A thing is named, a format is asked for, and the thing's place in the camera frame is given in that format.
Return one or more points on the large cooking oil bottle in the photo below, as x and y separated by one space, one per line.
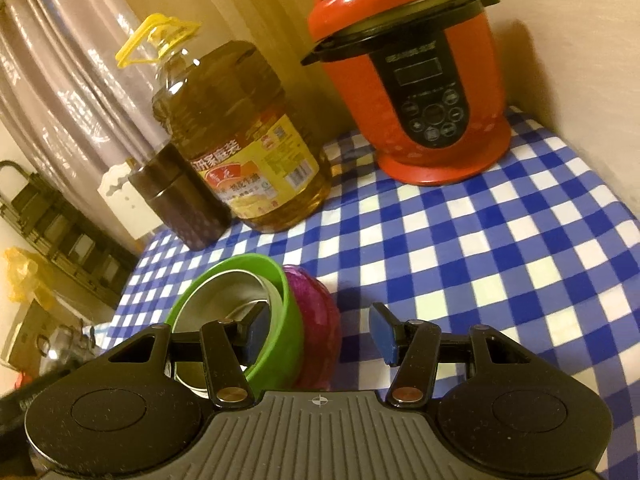
240 150

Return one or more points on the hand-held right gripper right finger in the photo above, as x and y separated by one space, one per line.
380 335

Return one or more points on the stainless steel bowl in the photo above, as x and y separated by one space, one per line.
220 295

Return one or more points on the white wooden chair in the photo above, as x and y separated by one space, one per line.
125 205

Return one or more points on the dark shelf rack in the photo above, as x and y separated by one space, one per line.
60 230

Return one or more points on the blue white checkered tablecloth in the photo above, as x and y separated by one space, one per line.
475 270

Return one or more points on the green plastic bowl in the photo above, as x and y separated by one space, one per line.
282 340

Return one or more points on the glass jar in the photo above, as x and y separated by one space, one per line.
67 350

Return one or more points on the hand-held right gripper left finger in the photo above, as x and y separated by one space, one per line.
257 335

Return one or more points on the wooden panel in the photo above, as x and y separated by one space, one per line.
260 0

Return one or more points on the sheer curtain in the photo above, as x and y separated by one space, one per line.
65 60

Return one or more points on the red electric pressure cooker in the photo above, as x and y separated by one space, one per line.
415 85

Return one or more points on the yellow plastic bag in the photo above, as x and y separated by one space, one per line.
27 275

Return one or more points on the brown lidded jar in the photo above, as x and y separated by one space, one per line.
185 205

